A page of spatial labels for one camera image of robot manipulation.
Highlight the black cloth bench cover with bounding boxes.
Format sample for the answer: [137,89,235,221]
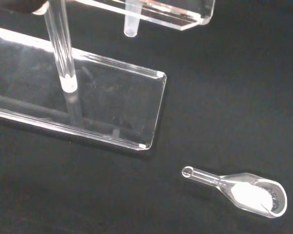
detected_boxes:
[0,0,293,234]

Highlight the glass weighing funnel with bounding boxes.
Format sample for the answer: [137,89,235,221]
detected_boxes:
[181,166,288,219]

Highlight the clear acrylic funnel stand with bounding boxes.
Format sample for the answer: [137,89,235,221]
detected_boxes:
[0,0,215,152]

